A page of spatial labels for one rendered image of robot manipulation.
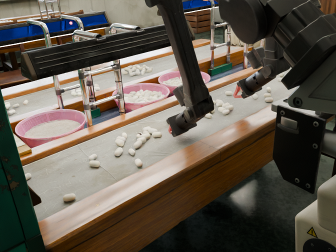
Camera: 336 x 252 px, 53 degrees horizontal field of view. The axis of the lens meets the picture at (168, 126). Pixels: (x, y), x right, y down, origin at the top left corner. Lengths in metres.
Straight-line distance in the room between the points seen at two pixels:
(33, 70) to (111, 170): 0.37
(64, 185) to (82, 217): 0.20
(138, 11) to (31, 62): 6.20
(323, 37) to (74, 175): 0.82
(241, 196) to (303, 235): 1.35
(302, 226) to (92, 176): 0.60
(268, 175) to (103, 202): 1.63
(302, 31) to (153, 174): 0.63
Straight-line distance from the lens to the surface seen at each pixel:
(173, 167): 1.00
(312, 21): 0.51
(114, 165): 1.09
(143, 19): 7.20
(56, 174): 1.11
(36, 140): 1.29
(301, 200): 2.20
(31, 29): 1.58
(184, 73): 0.96
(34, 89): 1.88
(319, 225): 0.80
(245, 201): 2.13
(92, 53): 1.06
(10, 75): 3.41
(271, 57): 1.19
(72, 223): 0.86
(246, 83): 1.31
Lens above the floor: 1.31
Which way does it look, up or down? 26 degrees down
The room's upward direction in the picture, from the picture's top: 3 degrees counter-clockwise
